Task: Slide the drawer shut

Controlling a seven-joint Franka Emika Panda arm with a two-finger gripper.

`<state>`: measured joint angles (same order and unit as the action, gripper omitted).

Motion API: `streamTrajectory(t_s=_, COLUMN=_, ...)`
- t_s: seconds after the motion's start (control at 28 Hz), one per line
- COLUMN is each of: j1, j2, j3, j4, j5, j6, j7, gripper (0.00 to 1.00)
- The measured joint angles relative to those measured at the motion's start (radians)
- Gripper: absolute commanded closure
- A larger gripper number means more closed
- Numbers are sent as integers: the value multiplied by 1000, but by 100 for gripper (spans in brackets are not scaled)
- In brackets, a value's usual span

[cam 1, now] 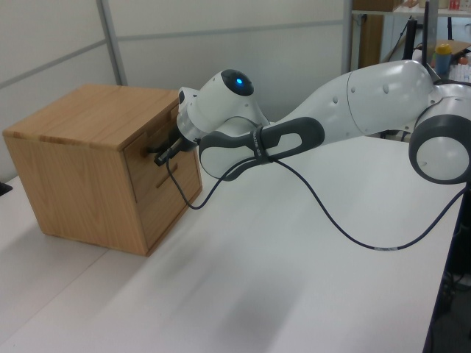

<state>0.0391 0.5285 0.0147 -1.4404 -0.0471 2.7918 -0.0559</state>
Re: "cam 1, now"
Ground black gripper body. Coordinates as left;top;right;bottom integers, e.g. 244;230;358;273
166;124;196;154

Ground wooden drawer with black handle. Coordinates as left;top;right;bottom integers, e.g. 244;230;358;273
122;102;203;204

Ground plain wooden drawer front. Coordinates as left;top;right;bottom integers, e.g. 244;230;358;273
137;185;204;256

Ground wooden cabinet box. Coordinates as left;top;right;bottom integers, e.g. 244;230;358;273
2;83;204;257

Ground tall wooden panel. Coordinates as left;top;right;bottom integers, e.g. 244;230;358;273
358;13;384;71

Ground black monitor stand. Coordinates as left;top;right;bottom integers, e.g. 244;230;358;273
402;17;419;62

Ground blue bottle with yellow cap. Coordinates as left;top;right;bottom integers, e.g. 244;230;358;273
431;43;453;76

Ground grey partition post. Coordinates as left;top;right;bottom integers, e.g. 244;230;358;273
95;0;129;88

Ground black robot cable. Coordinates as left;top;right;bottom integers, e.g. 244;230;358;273
165;126;471;254

